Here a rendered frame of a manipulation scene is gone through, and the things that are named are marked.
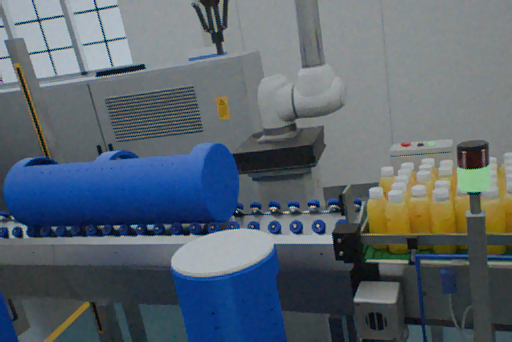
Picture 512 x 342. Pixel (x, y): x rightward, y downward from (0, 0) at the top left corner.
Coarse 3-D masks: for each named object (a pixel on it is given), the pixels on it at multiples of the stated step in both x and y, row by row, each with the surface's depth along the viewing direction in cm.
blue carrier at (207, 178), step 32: (32, 160) 208; (96, 160) 190; (128, 160) 183; (160, 160) 177; (192, 160) 171; (224, 160) 183; (32, 192) 197; (64, 192) 191; (96, 192) 185; (128, 192) 179; (160, 192) 174; (192, 192) 169; (224, 192) 182; (32, 224) 208; (64, 224) 202; (96, 224) 197; (128, 224) 192
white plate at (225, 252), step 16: (208, 240) 145; (224, 240) 143; (240, 240) 141; (256, 240) 139; (272, 240) 138; (176, 256) 138; (192, 256) 137; (208, 256) 135; (224, 256) 133; (240, 256) 131; (256, 256) 129; (192, 272) 127; (208, 272) 125; (224, 272) 125
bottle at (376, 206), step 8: (368, 200) 151; (376, 200) 149; (384, 200) 149; (368, 208) 150; (376, 208) 148; (384, 208) 148; (368, 216) 151; (376, 216) 149; (384, 216) 149; (368, 224) 153; (376, 224) 150; (384, 224) 150; (376, 232) 151; (384, 232) 150; (384, 248) 152
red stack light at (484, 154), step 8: (456, 152) 113; (464, 152) 110; (472, 152) 109; (480, 152) 109; (488, 152) 110; (464, 160) 111; (472, 160) 110; (480, 160) 110; (488, 160) 110; (464, 168) 111; (472, 168) 110; (480, 168) 110
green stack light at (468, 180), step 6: (486, 168) 111; (462, 174) 112; (468, 174) 111; (474, 174) 111; (480, 174) 110; (486, 174) 111; (462, 180) 113; (468, 180) 112; (474, 180) 111; (480, 180) 111; (486, 180) 111; (462, 186) 113; (468, 186) 112; (474, 186) 111; (480, 186) 111; (486, 186) 112
